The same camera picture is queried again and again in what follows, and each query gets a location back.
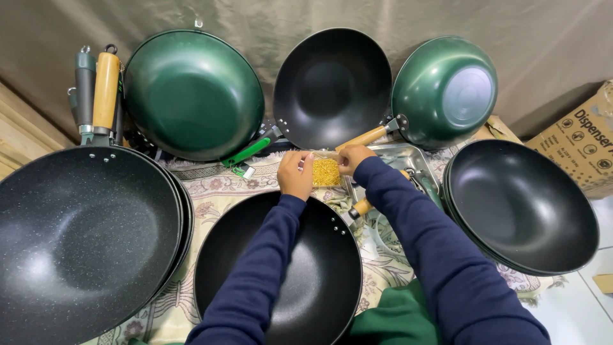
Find person's right hand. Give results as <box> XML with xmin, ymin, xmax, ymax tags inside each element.
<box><xmin>337</xmin><ymin>145</ymin><xmax>379</xmax><ymax>177</ymax></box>

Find person's left hand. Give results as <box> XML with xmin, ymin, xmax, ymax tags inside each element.
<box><xmin>277</xmin><ymin>150</ymin><xmax>315</xmax><ymax>202</ymax></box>

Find clear bag of gold screws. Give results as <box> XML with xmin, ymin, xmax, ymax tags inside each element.
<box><xmin>306</xmin><ymin>150</ymin><xmax>346</xmax><ymax>188</ymax></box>

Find metal tray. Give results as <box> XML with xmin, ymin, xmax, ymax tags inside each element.
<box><xmin>344</xmin><ymin>142</ymin><xmax>441</xmax><ymax>211</ymax></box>

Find green white hang tag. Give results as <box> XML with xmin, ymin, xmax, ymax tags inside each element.
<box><xmin>231</xmin><ymin>163</ymin><xmax>256</xmax><ymax>181</ymax></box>

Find floral patterned cloth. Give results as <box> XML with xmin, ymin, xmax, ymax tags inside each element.
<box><xmin>81</xmin><ymin>136</ymin><xmax>568</xmax><ymax>345</ymax></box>

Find beige backdrop cloth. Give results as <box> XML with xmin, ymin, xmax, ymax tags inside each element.
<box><xmin>0</xmin><ymin>0</ymin><xmax>613</xmax><ymax>144</ymax></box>

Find black wok rim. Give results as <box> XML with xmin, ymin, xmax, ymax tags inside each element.
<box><xmin>442</xmin><ymin>160</ymin><xmax>592</xmax><ymax>278</ymax></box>

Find green garment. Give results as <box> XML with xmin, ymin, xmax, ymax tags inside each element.
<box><xmin>127</xmin><ymin>279</ymin><xmax>443</xmax><ymax>345</ymax></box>

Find brown cardboard box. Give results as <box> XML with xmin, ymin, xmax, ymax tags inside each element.
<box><xmin>524</xmin><ymin>79</ymin><xmax>613</xmax><ymax>199</ymax></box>

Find wooden planks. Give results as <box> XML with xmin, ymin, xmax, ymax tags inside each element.
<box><xmin>0</xmin><ymin>81</ymin><xmax>75</xmax><ymax>180</ymax></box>

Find small cardboard piece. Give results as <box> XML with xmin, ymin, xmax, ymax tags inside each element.
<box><xmin>592</xmin><ymin>273</ymin><xmax>613</xmax><ymax>294</ymax></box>

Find black wok bright green handle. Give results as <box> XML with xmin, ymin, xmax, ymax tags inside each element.
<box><xmin>221</xmin><ymin>27</ymin><xmax>393</xmax><ymax>168</ymax></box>

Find green wok wooden handle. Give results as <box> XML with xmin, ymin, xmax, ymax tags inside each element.
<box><xmin>335</xmin><ymin>35</ymin><xmax>499</xmax><ymax>152</ymax></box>

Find green wok without handle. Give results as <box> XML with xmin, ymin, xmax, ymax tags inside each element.
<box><xmin>123</xmin><ymin>29</ymin><xmax>265</xmax><ymax>162</ymax></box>

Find plain black wok wooden handle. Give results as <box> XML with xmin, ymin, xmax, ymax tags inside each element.
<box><xmin>193</xmin><ymin>169</ymin><xmax>412</xmax><ymax>345</ymax></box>

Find black wok dark green handle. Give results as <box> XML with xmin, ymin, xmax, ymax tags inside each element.
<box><xmin>405</xmin><ymin>139</ymin><xmax>600</xmax><ymax>275</ymax></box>

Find black wok grey handle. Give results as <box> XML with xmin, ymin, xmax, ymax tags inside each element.
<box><xmin>67</xmin><ymin>45</ymin><xmax>195</xmax><ymax>307</ymax></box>

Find speckled black wok wooden handle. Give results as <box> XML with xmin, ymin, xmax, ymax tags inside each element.
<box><xmin>0</xmin><ymin>44</ymin><xmax>184</xmax><ymax>345</ymax></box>

